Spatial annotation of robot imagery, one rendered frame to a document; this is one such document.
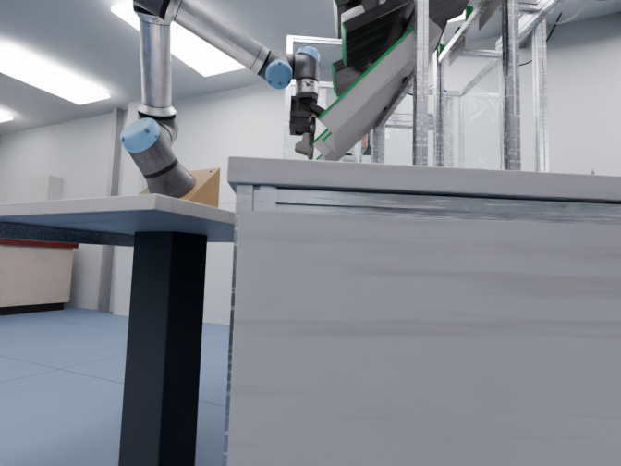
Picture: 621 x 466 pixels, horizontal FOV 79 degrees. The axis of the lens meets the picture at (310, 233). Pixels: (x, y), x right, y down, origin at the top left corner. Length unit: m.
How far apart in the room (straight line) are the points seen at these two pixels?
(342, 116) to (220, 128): 4.43
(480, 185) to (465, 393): 0.23
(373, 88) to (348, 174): 0.36
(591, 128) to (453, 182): 3.61
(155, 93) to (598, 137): 3.51
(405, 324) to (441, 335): 0.04
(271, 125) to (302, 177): 4.28
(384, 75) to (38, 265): 5.76
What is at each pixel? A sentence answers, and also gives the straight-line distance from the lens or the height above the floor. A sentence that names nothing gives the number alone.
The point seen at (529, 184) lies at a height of 0.84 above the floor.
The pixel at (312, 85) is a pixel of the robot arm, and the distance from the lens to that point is 1.26.
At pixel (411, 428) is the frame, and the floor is 0.57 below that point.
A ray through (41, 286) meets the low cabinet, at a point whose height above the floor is 0.35.
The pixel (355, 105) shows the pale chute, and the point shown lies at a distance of 0.75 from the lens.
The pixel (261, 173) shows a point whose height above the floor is 0.84.
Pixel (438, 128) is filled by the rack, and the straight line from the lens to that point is 1.10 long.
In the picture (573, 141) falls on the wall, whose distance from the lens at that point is 4.00.
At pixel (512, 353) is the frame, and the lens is 0.50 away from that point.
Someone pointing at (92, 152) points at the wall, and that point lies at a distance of 6.81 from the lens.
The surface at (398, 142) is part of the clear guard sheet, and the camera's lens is 2.74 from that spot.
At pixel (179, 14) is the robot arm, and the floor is 1.36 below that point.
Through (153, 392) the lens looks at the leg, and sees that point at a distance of 1.28.
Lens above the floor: 0.74
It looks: 5 degrees up
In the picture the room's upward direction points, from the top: 2 degrees clockwise
